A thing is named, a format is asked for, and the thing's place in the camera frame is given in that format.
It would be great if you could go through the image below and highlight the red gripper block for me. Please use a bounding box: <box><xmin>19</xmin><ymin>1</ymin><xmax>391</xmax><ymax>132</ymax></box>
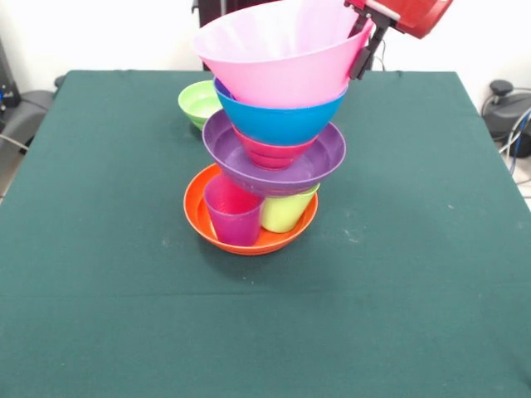
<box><xmin>343</xmin><ymin>0</ymin><xmax>455</xmax><ymax>81</ymax></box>

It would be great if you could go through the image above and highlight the large pink bowl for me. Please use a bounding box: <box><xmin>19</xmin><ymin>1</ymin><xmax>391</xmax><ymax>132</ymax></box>
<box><xmin>193</xmin><ymin>0</ymin><xmax>375</xmax><ymax>109</ymax></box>

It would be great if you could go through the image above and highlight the large blue bowl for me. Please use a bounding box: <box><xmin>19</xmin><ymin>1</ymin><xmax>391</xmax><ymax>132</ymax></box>
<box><xmin>213</xmin><ymin>77</ymin><xmax>348</xmax><ymax>147</ymax></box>

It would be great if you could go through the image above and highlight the small magenta bowl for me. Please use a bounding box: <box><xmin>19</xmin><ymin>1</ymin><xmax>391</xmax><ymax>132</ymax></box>
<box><xmin>231</xmin><ymin>126</ymin><xmax>317</xmax><ymax>171</ymax></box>

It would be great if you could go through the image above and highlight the purple bowl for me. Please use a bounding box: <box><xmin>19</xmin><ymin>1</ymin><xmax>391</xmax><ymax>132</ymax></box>
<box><xmin>202</xmin><ymin>109</ymin><xmax>347</xmax><ymax>197</ymax></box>

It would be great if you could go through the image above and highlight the green cup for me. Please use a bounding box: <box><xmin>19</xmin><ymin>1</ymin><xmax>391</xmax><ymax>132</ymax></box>
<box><xmin>260</xmin><ymin>183</ymin><xmax>320</xmax><ymax>233</ymax></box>

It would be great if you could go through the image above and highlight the purple cup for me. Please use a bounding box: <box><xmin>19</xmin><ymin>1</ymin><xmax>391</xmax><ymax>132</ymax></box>
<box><xmin>202</xmin><ymin>176</ymin><xmax>266</xmax><ymax>247</ymax></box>

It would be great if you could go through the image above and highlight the orange bowl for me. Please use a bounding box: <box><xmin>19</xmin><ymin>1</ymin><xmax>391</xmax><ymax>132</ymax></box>
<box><xmin>183</xmin><ymin>163</ymin><xmax>319</xmax><ymax>256</ymax></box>

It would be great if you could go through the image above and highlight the green bowl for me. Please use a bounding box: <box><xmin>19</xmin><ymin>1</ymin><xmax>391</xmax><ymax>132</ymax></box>
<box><xmin>178</xmin><ymin>80</ymin><xmax>224</xmax><ymax>132</ymax></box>

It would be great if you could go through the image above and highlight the dark green table cloth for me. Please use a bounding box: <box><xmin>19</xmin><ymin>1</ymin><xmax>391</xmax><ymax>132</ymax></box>
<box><xmin>0</xmin><ymin>69</ymin><xmax>531</xmax><ymax>398</ymax></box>

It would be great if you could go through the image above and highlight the black stand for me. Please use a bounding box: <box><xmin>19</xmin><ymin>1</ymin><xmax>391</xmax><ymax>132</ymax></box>
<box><xmin>0</xmin><ymin>36</ymin><xmax>22</xmax><ymax>125</ymax></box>

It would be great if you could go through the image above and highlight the tangle of cables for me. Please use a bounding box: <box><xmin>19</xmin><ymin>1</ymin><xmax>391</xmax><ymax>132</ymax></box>
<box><xmin>497</xmin><ymin>105</ymin><xmax>531</xmax><ymax>183</ymax></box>

